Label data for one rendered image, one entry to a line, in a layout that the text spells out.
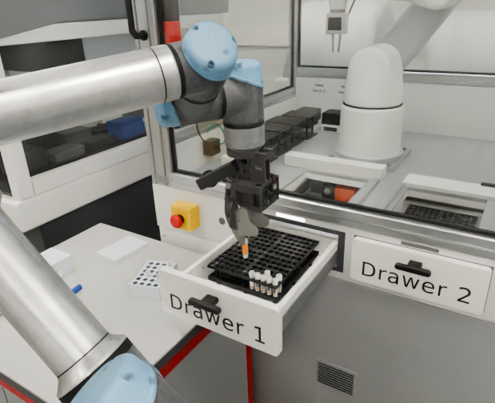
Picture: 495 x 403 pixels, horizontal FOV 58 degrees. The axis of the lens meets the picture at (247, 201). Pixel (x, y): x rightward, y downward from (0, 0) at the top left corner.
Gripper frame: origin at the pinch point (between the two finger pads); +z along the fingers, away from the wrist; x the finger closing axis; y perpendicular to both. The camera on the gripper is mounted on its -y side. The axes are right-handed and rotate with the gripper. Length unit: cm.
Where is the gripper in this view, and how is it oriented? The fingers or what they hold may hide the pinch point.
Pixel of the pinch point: (241, 236)
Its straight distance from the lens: 92.9
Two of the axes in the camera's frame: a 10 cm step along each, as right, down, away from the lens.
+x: 5.2, -3.9, 7.6
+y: 8.5, 1.9, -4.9
